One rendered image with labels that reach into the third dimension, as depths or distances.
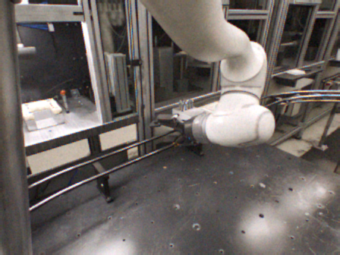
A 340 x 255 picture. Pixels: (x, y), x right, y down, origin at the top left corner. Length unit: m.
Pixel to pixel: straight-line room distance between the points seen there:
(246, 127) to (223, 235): 0.40
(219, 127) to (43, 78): 0.96
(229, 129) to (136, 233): 0.46
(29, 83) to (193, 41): 1.08
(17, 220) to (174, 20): 0.29
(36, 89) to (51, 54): 0.19
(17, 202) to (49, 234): 0.55
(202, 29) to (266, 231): 0.71
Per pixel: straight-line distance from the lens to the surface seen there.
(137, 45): 0.94
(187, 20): 0.23
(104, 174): 0.80
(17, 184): 0.31
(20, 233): 0.35
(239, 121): 0.52
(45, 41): 1.25
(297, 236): 0.87
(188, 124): 0.65
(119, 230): 0.80
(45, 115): 1.06
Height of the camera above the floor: 1.30
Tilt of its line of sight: 28 degrees down
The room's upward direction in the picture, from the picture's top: straight up
